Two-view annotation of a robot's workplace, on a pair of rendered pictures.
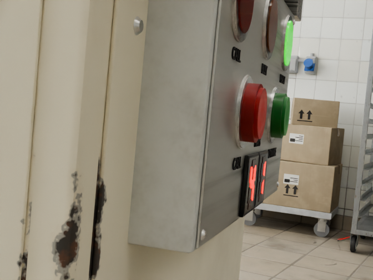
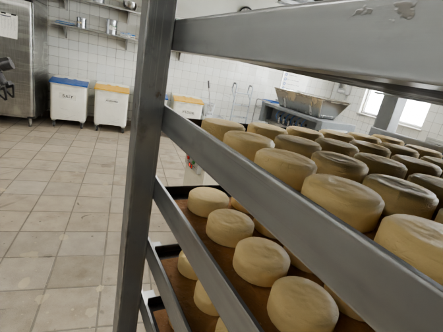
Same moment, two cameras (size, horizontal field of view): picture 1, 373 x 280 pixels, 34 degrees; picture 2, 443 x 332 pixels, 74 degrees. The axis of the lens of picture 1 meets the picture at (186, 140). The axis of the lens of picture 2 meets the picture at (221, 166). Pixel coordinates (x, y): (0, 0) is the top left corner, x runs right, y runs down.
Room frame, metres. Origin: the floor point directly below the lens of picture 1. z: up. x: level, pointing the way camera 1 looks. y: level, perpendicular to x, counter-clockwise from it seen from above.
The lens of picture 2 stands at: (1.84, -1.27, 1.39)
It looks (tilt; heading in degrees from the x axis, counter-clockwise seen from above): 18 degrees down; 134
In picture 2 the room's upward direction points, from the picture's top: 11 degrees clockwise
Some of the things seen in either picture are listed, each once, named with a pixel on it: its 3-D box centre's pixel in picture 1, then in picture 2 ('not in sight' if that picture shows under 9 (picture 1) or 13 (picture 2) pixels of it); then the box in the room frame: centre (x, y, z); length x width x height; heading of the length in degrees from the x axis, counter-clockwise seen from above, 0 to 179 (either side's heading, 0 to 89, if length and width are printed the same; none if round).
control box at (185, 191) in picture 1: (235, 95); (194, 158); (0.36, -0.03, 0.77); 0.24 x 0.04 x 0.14; 164
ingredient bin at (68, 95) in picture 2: not in sight; (70, 101); (-3.47, 0.34, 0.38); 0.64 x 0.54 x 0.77; 157
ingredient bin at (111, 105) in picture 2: not in sight; (111, 107); (-3.19, 0.93, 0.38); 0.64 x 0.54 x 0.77; 155
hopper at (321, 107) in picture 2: not in sight; (307, 103); (0.61, 0.81, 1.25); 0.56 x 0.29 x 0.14; 164
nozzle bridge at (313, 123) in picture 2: not in sight; (298, 133); (0.61, 0.81, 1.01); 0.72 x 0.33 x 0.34; 164
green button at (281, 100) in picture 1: (275, 115); not in sight; (0.41, -0.06, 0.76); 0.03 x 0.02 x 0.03; 164
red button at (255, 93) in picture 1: (246, 112); not in sight; (0.31, -0.03, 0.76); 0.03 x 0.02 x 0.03; 164
